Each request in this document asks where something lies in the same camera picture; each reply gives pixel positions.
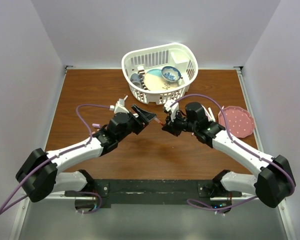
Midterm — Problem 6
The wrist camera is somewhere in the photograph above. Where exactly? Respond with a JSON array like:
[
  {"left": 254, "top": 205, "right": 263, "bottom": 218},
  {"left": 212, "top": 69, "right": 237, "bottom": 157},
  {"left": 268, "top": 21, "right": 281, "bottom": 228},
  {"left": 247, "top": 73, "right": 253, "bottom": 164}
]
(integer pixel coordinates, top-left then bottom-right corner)
[
  {"left": 113, "top": 98, "right": 129, "bottom": 114},
  {"left": 163, "top": 99, "right": 179, "bottom": 122}
]

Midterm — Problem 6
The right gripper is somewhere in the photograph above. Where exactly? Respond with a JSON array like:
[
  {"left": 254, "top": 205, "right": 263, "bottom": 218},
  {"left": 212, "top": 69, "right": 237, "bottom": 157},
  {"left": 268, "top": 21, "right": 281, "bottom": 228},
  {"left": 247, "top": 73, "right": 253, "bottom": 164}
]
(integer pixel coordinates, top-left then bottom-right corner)
[{"left": 162, "top": 109, "right": 197, "bottom": 137}]

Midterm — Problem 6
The blue patterned bowl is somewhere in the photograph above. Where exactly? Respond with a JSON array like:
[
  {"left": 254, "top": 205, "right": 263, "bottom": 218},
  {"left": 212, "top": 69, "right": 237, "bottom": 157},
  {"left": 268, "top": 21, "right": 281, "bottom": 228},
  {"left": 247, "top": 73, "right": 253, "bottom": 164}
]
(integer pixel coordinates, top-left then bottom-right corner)
[{"left": 161, "top": 66, "right": 181, "bottom": 83}]

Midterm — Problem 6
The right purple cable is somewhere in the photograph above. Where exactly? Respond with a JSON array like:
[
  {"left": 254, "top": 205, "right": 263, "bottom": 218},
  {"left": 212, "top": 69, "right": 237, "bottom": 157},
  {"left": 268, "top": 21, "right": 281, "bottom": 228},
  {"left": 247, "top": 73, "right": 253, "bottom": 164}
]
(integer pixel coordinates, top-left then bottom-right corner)
[{"left": 173, "top": 93, "right": 297, "bottom": 210}]

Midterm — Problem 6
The grey mug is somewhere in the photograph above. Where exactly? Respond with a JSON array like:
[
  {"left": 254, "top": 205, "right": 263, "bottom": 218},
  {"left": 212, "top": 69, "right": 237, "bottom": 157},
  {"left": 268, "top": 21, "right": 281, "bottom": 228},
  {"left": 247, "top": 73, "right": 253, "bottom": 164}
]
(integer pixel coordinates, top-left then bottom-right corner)
[{"left": 130, "top": 73, "right": 145, "bottom": 89}]

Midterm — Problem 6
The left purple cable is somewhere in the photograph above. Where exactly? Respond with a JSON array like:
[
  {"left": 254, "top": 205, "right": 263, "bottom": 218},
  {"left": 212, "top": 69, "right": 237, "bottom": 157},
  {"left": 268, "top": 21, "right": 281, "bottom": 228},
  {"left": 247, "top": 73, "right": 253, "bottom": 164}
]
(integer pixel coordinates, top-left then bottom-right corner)
[{"left": 0, "top": 103, "right": 116, "bottom": 217}]

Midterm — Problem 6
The white plastic basket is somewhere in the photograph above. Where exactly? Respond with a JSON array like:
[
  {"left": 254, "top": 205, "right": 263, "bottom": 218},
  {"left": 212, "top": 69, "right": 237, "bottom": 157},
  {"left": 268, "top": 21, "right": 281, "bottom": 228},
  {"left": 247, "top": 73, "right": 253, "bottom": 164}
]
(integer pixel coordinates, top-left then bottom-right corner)
[{"left": 121, "top": 43, "right": 199, "bottom": 105}]

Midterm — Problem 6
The pink purple highlighter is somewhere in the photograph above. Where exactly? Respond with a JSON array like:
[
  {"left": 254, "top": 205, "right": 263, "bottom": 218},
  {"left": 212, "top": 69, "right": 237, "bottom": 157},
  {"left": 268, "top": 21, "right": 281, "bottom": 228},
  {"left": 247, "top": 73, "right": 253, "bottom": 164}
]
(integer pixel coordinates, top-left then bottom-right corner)
[{"left": 208, "top": 107, "right": 216, "bottom": 122}]

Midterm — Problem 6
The striped cup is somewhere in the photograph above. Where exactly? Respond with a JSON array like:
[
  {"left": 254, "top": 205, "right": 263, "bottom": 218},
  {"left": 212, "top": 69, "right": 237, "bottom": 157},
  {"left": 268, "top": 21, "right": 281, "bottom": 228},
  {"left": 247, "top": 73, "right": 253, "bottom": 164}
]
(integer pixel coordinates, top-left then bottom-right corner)
[{"left": 137, "top": 65, "right": 148, "bottom": 90}]

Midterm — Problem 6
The purple cable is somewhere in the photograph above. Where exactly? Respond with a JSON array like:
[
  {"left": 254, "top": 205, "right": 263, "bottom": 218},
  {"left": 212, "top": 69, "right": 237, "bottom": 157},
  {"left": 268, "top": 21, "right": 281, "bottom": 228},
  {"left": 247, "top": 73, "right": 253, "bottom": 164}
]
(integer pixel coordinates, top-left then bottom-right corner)
[
  {"left": 0, "top": 103, "right": 116, "bottom": 217},
  {"left": 173, "top": 93, "right": 297, "bottom": 210}
]

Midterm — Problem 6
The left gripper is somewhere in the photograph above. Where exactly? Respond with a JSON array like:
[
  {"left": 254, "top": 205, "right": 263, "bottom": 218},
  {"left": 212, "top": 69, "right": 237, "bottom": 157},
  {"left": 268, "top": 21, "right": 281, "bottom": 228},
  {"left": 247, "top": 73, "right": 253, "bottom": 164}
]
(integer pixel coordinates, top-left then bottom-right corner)
[{"left": 116, "top": 104, "right": 156, "bottom": 142}]

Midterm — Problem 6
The thin red pen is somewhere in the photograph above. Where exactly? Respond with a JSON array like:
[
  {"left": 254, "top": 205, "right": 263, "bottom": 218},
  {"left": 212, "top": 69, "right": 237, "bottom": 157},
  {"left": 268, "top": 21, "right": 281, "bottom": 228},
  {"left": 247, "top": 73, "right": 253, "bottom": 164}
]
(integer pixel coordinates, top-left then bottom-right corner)
[{"left": 154, "top": 118, "right": 165, "bottom": 126}]

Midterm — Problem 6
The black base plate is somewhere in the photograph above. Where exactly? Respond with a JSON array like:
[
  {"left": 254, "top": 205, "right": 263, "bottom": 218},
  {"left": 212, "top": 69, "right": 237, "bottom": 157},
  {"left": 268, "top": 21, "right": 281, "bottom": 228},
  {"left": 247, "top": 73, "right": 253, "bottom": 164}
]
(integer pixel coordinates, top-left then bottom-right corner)
[{"left": 64, "top": 178, "right": 243, "bottom": 210}]

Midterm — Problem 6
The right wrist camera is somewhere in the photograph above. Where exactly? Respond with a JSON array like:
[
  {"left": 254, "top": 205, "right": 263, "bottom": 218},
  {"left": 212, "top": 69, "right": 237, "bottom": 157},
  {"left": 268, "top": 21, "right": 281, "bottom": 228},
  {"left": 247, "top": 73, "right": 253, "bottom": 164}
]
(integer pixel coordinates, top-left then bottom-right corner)
[{"left": 163, "top": 99, "right": 179, "bottom": 122}]

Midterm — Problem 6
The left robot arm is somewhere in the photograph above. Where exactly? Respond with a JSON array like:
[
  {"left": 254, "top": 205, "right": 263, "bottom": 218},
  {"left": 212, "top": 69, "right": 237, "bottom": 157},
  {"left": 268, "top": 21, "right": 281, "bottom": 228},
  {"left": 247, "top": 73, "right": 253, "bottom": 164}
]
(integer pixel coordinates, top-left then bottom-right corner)
[{"left": 15, "top": 104, "right": 157, "bottom": 203}]

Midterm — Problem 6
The cream and blue plate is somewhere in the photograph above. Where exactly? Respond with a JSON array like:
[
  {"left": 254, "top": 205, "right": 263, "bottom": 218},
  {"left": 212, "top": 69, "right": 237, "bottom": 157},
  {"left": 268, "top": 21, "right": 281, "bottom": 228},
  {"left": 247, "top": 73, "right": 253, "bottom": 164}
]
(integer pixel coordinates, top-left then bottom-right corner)
[{"left": 144, "top": 69, "right": 178, "bottom": 92}]

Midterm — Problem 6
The purple highlighter cap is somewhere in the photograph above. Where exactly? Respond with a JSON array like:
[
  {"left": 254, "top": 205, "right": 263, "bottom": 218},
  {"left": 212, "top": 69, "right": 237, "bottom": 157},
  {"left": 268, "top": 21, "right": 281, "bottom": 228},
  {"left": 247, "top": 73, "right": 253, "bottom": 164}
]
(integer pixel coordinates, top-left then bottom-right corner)
[{"left": 92, "top": 123, "right": 101, "bottom": 128}]

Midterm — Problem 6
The pink dotted plate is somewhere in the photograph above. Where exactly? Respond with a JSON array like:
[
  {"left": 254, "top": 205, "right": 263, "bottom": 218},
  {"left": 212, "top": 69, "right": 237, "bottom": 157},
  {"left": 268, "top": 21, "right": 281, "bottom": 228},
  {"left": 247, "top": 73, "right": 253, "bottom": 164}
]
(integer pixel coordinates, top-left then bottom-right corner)
[{"left": 223, "top": 106, "right": 255, "bottom": 139}]

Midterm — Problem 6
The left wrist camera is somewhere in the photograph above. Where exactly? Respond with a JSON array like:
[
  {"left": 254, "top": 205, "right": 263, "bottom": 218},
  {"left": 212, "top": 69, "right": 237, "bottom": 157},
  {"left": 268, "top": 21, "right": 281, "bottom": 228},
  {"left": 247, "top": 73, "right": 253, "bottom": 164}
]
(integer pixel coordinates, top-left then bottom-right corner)
[{"left": 113, "top": 98, "right": 129, "bottom": 114}]

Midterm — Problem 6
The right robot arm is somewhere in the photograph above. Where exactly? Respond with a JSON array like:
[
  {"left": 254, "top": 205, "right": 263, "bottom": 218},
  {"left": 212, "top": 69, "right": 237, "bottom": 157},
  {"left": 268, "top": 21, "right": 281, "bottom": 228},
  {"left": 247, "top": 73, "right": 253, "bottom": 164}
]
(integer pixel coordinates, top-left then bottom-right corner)
[{"left": 162, "top": 100, "right": 296, "bottom": 208}]

